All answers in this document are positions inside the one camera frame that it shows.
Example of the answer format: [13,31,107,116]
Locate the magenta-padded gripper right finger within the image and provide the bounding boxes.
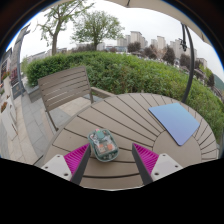
[131,143,184,186]

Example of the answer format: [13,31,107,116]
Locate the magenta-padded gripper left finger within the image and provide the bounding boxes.
[42,143,92,186]

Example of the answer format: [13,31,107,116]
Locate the transparent green computer mouse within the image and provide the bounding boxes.
[87,128,120,163]

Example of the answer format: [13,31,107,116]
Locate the blue mouse pad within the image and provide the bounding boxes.
[148,102,201,147]

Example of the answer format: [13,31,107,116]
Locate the brown slatted outdoor chair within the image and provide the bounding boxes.
[37,65,114,131]

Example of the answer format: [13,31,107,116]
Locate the white flower planter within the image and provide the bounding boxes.
[0,101,18,141]

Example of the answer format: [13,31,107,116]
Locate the curved black umbrella pole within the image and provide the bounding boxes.
[179,22,196,104]

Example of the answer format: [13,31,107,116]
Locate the distant apartment buildings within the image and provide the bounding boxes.
[116,30,208,68]

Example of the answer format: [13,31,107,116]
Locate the bare-trunked leaning tree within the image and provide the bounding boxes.
[36,1,94,56]

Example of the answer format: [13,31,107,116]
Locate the round leafy green tree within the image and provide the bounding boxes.
[71,10,125,51]

